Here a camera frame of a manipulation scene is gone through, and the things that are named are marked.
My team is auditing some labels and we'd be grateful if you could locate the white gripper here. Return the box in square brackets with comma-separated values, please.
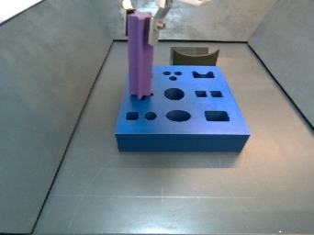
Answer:
[119, 0, 211, 46]

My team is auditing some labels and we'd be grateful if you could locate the purple star prism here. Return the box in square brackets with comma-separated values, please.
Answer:
[127, 11, 153, 99]

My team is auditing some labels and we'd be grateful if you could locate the black curved fixture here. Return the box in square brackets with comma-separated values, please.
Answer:
[171, 47, 219, 66]

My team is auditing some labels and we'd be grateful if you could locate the blue shape sorter block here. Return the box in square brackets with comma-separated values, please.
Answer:
[115, 65, 250, 152]

